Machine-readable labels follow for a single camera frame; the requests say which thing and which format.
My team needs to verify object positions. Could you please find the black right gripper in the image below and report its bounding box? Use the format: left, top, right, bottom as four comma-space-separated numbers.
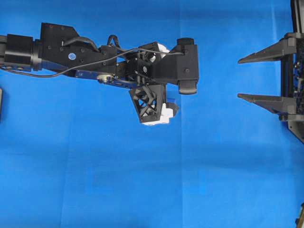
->
237, 32, 304, 142

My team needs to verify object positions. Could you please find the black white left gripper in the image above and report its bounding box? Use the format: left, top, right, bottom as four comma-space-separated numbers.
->
116, 42, 179, 125

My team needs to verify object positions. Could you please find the blue cube block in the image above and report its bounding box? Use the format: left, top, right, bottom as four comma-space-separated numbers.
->
166, 90, 179, 104

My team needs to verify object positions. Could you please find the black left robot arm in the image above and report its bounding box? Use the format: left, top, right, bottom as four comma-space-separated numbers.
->
0, 23, 178, 125

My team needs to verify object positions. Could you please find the blue table cloth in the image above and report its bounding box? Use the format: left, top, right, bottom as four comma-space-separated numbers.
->
0, 0, 304, 228

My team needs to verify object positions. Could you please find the dark box at left edge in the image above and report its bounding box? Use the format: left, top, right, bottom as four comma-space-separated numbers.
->
0, 88, 9, 123

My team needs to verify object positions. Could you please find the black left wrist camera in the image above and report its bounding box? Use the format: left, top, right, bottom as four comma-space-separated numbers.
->
152, 38, 200, 95

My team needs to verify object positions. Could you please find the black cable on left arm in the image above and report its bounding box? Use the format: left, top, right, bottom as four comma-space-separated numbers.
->
0, 51, 186, 78

